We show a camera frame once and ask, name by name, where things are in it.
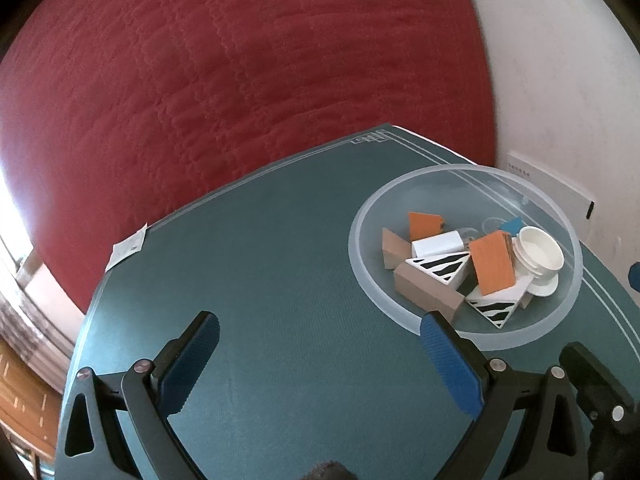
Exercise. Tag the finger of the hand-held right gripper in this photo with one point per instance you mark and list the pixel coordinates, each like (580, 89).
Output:
(635, 275)
(597, 380)

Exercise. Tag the patterned curtain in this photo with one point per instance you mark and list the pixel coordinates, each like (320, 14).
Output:
(30, 330)

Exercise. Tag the blue card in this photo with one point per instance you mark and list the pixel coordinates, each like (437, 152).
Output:
(511, 225)

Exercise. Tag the orange striped wedge block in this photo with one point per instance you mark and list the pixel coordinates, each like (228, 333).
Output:
(425, 225)
(492, 265)

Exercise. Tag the grey-brown long block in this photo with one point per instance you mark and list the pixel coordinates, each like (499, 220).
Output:
(425, 292)

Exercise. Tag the clear plastic bowl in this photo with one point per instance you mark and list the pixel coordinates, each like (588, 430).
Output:
(390, 210)

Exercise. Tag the small white box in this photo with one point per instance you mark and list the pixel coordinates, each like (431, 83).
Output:
(437, 245)

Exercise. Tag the bright window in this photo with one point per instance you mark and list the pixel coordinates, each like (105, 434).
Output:
(10, 220)

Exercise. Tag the red quilted mattress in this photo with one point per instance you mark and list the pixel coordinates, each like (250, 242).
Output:
(225, 60)

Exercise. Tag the large beige wedge block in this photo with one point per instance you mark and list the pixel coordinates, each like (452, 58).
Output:
(394, 250)

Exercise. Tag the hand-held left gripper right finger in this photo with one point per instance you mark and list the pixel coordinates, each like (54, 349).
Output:
(450, 366)

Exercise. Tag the white paper slip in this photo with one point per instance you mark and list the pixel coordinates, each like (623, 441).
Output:
(127, 247)

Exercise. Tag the white zebra-striped wedge block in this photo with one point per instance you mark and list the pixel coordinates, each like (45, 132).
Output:
(497, 310)
(440, 267)

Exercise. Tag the white ribbed cup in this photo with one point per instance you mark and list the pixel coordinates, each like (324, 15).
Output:
(540, 250)

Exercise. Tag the grey fuzzy cloth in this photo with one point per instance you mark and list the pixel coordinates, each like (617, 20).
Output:
(327, 471)

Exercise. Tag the wooden cabinet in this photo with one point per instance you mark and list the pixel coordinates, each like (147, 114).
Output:
(25, 400)

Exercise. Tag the white saucer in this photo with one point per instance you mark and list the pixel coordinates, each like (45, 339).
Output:
(547, 287)

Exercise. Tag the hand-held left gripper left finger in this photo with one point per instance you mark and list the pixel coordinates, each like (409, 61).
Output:
(192, 360)

